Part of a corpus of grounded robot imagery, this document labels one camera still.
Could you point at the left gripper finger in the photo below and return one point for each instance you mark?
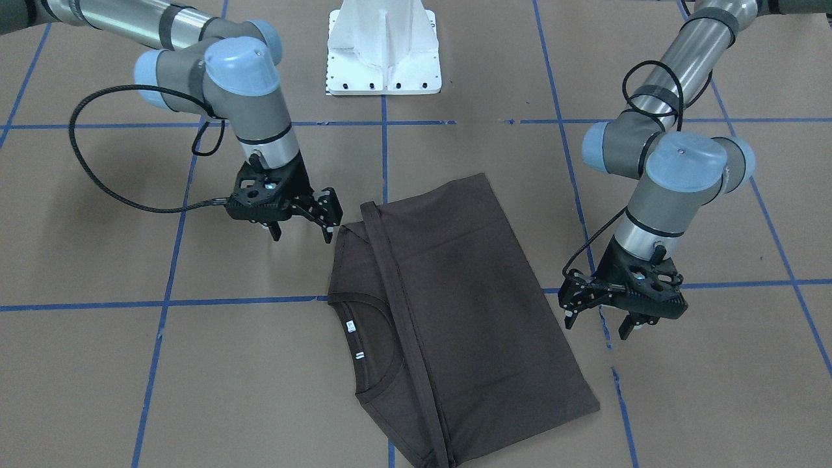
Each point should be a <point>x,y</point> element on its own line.
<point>580,293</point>
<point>629,324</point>

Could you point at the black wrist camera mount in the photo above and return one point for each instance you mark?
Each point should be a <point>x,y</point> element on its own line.
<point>260,195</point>
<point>652,286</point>

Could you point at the white pedestal column base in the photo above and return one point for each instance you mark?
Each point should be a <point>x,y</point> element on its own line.
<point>383,48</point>

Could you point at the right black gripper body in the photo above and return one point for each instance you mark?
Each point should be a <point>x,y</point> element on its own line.
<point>300,181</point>

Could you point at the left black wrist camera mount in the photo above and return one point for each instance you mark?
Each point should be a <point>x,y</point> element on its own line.
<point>652,286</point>

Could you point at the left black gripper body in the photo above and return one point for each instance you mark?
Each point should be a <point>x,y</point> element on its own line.
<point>606,264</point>

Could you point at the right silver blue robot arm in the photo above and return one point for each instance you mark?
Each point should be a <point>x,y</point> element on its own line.
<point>223,71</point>

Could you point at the brown t-shirt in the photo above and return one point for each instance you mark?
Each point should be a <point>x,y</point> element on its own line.
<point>455,348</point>

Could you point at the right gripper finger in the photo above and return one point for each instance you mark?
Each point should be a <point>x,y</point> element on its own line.
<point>275,230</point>
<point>322,208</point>

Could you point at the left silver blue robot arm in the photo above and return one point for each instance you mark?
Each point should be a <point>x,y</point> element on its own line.
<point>676,171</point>

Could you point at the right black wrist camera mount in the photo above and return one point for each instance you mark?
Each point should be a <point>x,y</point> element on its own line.
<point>260,195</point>

